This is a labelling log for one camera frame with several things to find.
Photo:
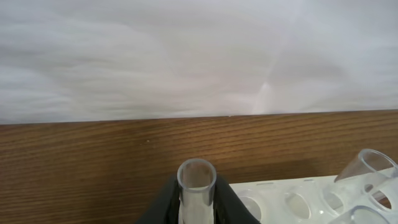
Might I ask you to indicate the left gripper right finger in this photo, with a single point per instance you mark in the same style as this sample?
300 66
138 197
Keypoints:
230 208

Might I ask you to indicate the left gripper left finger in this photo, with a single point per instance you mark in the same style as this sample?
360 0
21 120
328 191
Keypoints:
166 207

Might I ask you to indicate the clear test tube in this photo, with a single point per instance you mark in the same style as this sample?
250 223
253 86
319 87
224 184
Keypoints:
351 170
196 199
342 219

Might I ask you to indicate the white test tube rack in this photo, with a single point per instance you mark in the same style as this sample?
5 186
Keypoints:
273 193

